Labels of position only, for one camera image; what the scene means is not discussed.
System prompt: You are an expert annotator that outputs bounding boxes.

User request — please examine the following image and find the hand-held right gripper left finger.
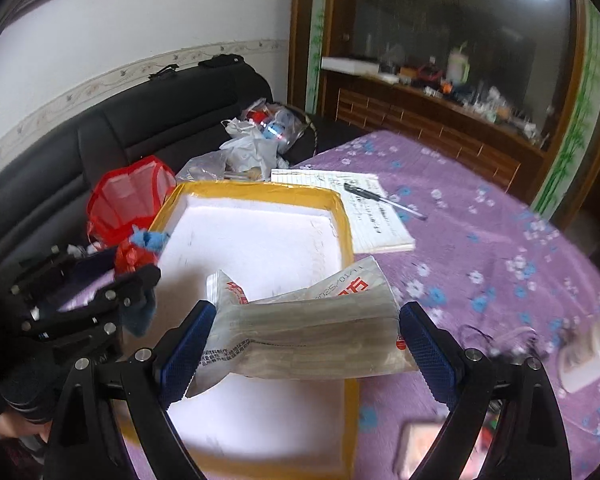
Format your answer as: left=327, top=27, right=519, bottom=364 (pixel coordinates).
left=42, top=300, right=218, bottom=480

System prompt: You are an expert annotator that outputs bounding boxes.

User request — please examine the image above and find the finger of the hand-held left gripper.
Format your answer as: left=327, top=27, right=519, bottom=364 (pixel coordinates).
left=10, top=247, right=118, bottom=311
left=22, top=264, right=162, bottom=359

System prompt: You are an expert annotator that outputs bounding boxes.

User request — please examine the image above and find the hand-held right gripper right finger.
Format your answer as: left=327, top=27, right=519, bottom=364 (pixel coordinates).
left=398, top=302, right=574, bottom=480

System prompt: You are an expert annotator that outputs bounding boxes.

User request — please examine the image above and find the dark teal cloth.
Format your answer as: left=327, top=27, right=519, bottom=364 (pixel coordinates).
left=121, top=280, right=157, bottom=339

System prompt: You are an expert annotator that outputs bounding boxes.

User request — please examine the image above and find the light blue plush toy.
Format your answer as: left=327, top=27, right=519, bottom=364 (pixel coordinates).
left=129, top=229, right=172, bottom=255

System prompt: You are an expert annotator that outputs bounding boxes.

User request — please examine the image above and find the white plastic packet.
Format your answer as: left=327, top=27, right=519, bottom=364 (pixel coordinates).
left=185, top=255, right=421, bottom=398

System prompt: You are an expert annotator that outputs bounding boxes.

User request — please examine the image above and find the yellow-taped white box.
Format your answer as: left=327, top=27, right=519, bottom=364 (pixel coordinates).
left=115, top=181, right=361, bottom=480

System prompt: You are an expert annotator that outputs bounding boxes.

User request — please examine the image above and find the person's left forearm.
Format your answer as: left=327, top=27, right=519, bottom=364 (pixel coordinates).
left=0, top=337, right=75, bottom=441

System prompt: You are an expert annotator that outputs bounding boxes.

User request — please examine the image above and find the purple floral tablecloth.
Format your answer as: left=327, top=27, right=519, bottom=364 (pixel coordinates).
left=125, top=130, right=600, bottom=480

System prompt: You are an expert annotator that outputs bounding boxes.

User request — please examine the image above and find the white paper notebook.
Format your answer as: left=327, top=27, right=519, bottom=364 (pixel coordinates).
left=271, top=168, right=416, bottom=255

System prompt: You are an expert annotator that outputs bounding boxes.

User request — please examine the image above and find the black leather sofa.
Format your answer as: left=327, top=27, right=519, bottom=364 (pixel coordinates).
left=0, top=62, right=371, bottom=281

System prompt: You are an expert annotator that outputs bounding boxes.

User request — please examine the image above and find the white plastic jar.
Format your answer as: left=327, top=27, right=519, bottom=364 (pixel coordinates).
left=559, top=312, right=600, bottom=393

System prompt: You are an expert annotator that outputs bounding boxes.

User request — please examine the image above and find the black ballpoint pen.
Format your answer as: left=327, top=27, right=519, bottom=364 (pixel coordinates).
left=344, top=182, right=427, bottom=221

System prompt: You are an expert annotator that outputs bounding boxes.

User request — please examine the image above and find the black bag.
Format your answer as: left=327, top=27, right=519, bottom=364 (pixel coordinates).
left=198, top=53, right=246, bottom=69

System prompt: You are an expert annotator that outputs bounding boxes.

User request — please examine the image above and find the wooden glass cabinet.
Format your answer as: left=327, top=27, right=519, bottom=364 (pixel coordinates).
left=287, top=0, right=600, bottom=213

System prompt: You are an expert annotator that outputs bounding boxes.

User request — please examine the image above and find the white cup with lid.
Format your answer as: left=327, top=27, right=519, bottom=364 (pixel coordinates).
left=447, top=42, right=471, bottom=85

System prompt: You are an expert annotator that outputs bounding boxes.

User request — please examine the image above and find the flat white box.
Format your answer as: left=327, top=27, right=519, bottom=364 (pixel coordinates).
left=321, top=56, right=381, bottom=76

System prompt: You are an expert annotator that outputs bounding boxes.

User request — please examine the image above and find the thin black cable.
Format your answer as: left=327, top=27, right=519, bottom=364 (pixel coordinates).
left=457, top=324, right=542, bottom=362

